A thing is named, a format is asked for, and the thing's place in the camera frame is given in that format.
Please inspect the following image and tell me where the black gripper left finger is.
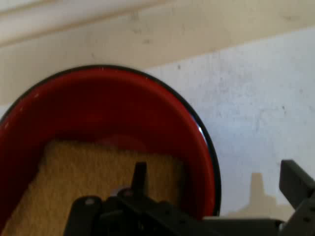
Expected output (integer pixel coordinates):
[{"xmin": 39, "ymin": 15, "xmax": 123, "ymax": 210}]
[{"xmin": 64, "ymin": 161, "xmax": 205, "ymax": 236}]

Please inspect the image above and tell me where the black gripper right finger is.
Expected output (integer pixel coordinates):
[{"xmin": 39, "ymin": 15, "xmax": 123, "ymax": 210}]
[{"xmin": 279, "ymin": 159, "xmax": 315, "ymax": 236}]

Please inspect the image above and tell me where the tan square sponge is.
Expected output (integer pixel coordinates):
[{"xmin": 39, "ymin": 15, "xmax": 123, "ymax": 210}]
[{"xmin": 1, "ymin": 140, "xmax": 186, "ymax": 236}]

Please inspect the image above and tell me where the red bowl with black rim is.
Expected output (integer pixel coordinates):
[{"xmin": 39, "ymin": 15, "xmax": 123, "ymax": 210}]
[{"xmin": 0, "ymin": 64, "xmax": 221, "ymax": 236}]

